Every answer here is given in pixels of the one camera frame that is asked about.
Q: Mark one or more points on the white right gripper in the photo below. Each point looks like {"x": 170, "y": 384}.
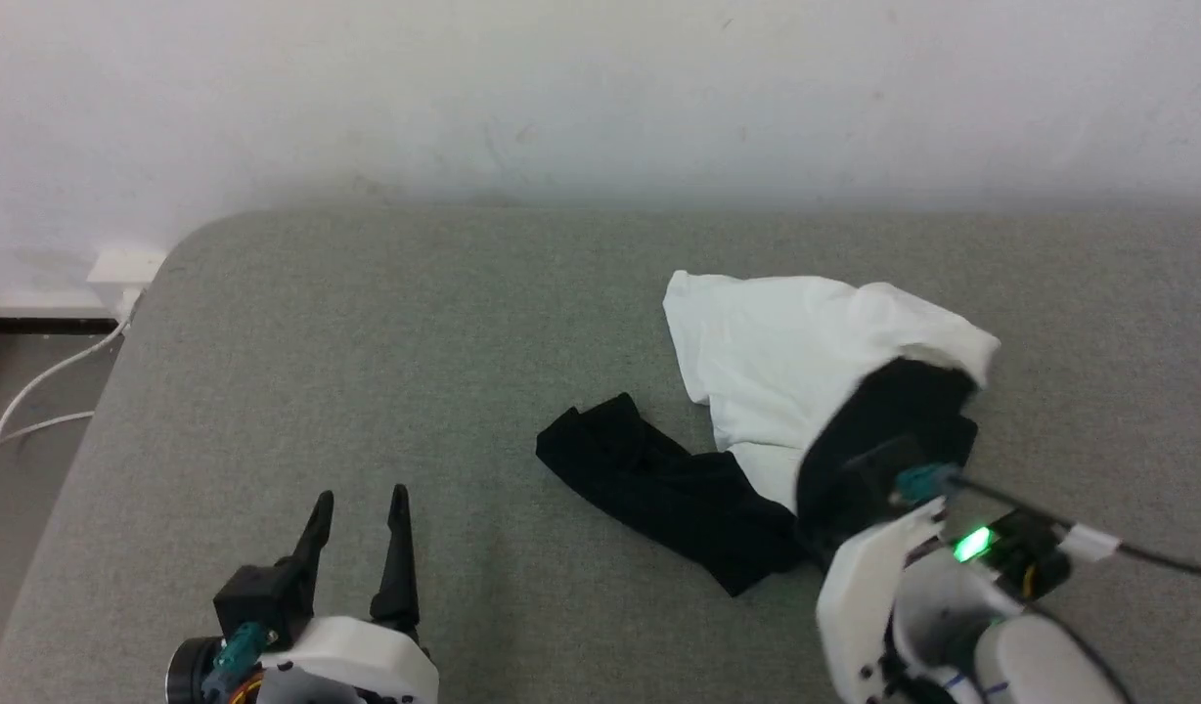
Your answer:
{"x": 860, "y": 596}

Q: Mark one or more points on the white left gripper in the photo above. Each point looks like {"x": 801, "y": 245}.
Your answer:
{"x": 366, "y": 665}

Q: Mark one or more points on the white t-shirt with black sleeves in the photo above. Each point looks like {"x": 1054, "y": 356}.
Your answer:
{"x": 767, "y": 362}

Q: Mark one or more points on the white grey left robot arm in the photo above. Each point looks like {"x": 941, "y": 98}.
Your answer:
{"x": 185, "y": 675}

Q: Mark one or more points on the black baseboard strip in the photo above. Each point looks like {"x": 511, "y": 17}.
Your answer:
{"x": 43, "y": 324}

